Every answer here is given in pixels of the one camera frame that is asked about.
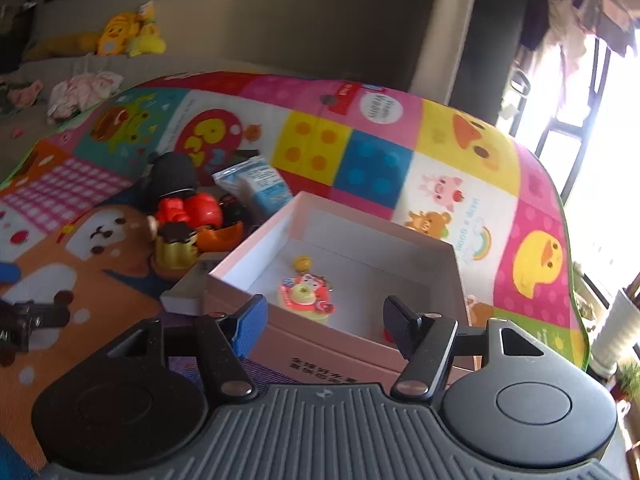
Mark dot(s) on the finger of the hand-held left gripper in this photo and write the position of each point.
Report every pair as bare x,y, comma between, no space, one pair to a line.
25,325
9,272

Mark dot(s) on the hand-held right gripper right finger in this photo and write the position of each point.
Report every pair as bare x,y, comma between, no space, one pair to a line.
400,325

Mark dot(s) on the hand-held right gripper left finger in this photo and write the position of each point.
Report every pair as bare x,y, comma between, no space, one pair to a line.
250,327

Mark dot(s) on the pink cardboard box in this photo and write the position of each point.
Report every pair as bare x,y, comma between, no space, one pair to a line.
310,340

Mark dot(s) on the orange plastic toy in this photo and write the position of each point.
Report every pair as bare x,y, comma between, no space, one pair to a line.
220,240

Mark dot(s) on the gold cup toy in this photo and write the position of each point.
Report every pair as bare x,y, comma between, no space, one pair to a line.
172,255

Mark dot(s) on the red black toy figure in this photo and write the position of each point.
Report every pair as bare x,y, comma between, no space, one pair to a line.
232,210

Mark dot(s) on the red plastic toy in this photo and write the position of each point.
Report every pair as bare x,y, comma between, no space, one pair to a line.
192,210

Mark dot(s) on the blue white packet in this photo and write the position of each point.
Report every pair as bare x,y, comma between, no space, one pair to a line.
260,185

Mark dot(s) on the black plush toy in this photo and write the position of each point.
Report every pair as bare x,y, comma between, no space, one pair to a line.
170,175

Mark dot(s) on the white box lid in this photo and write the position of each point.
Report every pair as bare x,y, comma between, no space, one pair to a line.
187,292

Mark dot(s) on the small pink cloth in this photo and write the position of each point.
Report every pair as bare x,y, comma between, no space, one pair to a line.
27,94

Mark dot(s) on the pink white clothes pile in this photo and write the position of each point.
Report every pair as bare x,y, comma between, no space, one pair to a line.
82,92

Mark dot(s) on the white plant pot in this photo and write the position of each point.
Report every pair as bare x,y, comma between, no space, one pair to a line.
617,332

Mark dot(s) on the colourful printed blanket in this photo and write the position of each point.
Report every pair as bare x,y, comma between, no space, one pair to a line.
310,110

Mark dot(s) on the long yellow plush toy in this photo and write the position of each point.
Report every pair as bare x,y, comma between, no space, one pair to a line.
60,45

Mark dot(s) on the green potted plant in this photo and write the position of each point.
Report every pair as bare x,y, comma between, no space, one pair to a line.
629,380

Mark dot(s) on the yellow duck plush toy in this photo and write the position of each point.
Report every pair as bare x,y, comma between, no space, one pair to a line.
125,30

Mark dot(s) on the dark curtain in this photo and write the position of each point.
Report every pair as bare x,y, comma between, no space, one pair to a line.
487,35

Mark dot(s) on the hanging clothes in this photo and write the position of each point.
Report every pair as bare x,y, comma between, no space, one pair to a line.
580,5

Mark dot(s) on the black window frame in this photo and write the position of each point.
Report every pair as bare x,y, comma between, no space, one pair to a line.
545,130

